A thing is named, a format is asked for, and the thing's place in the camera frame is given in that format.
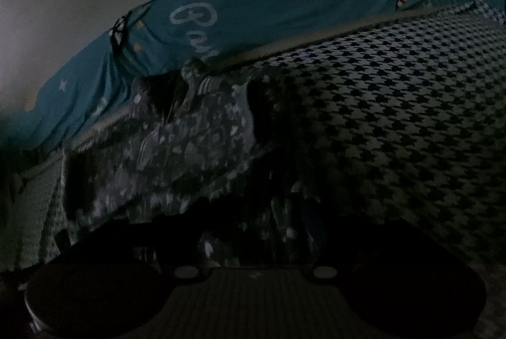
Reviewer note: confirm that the houndstooth blanket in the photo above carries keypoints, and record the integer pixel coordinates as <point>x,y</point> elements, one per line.
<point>395,105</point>

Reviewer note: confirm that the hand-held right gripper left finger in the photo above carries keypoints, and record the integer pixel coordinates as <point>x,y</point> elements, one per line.
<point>197,216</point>

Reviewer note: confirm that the grey patterned garment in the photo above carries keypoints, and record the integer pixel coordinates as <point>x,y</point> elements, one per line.
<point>189,149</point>

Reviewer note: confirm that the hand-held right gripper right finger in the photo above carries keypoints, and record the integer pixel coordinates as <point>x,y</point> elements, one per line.
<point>314,228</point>

